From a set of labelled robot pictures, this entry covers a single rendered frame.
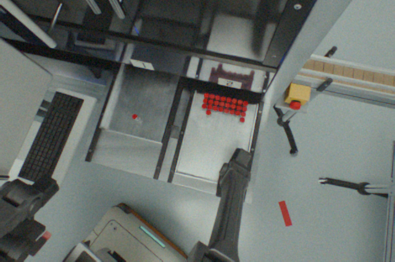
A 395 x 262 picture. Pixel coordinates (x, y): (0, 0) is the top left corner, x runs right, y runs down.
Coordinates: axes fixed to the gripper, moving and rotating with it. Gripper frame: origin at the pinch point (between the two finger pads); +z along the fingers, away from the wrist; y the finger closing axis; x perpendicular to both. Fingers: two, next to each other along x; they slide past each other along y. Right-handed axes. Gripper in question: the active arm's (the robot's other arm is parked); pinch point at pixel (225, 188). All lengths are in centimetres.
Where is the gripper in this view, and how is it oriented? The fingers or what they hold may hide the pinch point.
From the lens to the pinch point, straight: 109.2
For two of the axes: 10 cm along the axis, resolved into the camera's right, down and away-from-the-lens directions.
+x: -9.7, -2.1, 1.0
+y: 2.4, -8.8, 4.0
